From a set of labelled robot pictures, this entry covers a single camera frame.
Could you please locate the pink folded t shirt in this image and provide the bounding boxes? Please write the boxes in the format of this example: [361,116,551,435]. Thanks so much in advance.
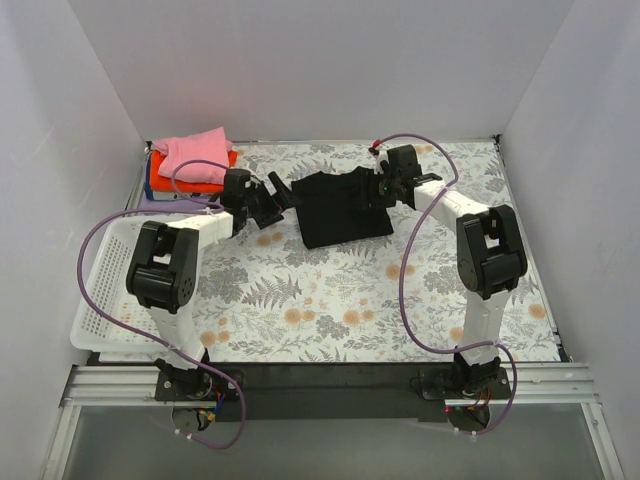
[152,127,233,184]

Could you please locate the orange folded t shirt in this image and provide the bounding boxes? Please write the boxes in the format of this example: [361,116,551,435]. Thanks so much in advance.
[145,150,223,198]

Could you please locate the lavender folded t shirt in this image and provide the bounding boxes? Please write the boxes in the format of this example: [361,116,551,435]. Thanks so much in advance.
[138,197,205,213]

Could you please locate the aluminium frame rail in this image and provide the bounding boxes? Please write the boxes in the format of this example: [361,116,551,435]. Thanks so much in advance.
[41,364,171,480]

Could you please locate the black t shirt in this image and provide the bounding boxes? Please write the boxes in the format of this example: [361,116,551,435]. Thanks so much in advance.
[291,167,394,250]

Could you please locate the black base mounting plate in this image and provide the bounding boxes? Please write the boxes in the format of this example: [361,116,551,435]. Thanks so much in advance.
[154,362,511,423]

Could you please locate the floral patterned table mat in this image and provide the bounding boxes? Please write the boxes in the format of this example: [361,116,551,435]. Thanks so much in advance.
[194,142,560,363]

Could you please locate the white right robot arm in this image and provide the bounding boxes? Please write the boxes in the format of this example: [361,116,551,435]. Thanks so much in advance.
[369,141,528,398]

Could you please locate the white plastic basket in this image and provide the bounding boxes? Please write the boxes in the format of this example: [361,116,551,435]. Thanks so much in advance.
[70,217,162,354]

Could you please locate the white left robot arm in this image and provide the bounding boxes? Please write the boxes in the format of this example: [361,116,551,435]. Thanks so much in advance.
[126,169,301,400]

